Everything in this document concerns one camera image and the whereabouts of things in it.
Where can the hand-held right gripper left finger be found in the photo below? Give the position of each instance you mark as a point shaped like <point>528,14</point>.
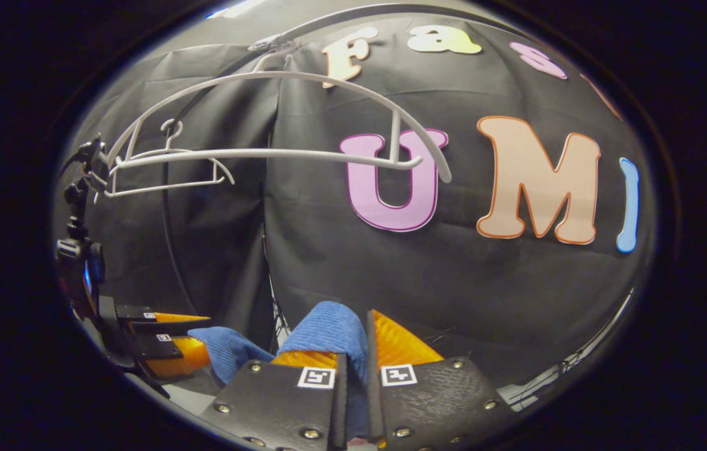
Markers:
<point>340,407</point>

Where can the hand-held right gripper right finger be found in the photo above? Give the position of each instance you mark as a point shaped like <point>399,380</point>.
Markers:
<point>373,401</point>

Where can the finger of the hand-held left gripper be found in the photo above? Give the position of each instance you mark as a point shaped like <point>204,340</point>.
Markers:
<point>171,357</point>
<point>165,326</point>

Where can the white hanger with knotted hook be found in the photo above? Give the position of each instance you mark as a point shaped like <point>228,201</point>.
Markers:
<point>395,134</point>

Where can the black clothes rack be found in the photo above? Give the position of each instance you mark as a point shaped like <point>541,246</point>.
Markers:
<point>167,207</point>

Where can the white plastic hanger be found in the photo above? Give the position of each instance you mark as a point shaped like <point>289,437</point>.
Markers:
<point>159,188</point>

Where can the black backdrop cloth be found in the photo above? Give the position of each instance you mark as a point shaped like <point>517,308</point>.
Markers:
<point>485,300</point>

